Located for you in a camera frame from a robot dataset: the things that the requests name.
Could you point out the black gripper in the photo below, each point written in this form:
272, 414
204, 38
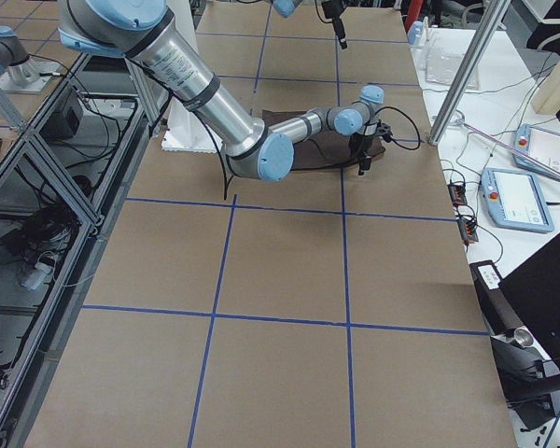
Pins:
337, 20
357, 141

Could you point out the brown t-shirt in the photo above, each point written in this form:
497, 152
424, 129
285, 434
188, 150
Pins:
325, 150

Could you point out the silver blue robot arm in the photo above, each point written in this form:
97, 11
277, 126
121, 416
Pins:
145, 32
287, 7

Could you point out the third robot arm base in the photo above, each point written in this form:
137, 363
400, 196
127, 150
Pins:
19, 71

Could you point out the red object at corner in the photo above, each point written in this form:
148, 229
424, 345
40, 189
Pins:
413, 12

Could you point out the blue tape line lengthwise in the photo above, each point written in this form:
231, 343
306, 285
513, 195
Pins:
227, 179

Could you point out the orange black electronics board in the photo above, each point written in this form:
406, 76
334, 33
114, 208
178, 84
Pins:
457, 193

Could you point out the reacher stick white hook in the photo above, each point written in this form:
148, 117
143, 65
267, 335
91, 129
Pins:
521, 159

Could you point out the clear plastic bag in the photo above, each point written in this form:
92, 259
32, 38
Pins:
442, 60

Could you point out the teach pendant near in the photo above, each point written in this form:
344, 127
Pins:
515, 201

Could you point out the teach pendant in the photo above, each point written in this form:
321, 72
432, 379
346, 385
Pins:
539, 144
515, 201

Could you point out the teach pendant far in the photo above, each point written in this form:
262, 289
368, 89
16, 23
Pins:
539, 144

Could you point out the black box white label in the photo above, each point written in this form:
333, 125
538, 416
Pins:
497, 311

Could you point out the silver metal cup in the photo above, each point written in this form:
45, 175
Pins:
522, 338

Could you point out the blue tape line crosswise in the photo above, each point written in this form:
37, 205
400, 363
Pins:
284, 320

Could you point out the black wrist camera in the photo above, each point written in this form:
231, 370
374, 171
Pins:
383, 131

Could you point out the aluminium frame post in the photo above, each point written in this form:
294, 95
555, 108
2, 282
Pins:
493, 15

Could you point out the aluminium truss frame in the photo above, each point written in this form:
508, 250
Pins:
67, 157

